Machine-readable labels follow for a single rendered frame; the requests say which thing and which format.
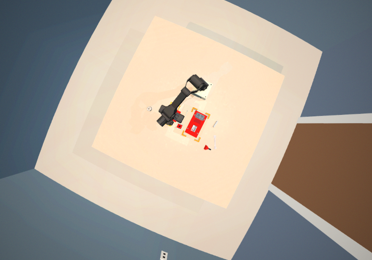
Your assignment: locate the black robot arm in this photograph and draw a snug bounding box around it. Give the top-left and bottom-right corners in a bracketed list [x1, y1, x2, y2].
[156, 74, 209, 127]

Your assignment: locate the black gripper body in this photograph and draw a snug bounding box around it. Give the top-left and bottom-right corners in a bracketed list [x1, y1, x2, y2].
[158, 105, 185, 123]

